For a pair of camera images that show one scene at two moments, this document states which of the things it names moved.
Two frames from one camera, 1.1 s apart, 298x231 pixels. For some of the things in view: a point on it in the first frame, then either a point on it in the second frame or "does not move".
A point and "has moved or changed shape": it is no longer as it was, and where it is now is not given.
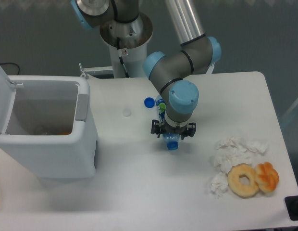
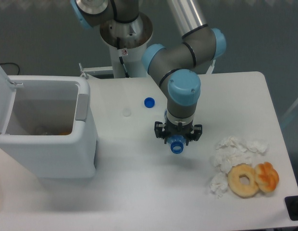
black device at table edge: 294,205 does not move
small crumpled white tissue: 219,184 does not move
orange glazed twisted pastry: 266,176 does not move
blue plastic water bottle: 171,139 has moved or changed shape
